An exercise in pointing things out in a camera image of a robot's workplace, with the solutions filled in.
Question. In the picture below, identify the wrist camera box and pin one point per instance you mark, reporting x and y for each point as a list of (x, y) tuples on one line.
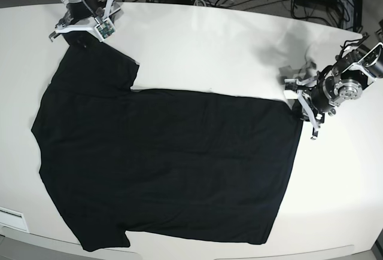
[(104, 30)]

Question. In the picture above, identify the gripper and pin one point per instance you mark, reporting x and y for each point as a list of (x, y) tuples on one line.
[(78, 10), (321, 100)]

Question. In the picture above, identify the black T-shirt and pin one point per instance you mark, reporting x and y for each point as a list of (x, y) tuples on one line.
[(185, 164)]

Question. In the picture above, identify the white label plate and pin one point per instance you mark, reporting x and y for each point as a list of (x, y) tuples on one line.
[(13, 219)]

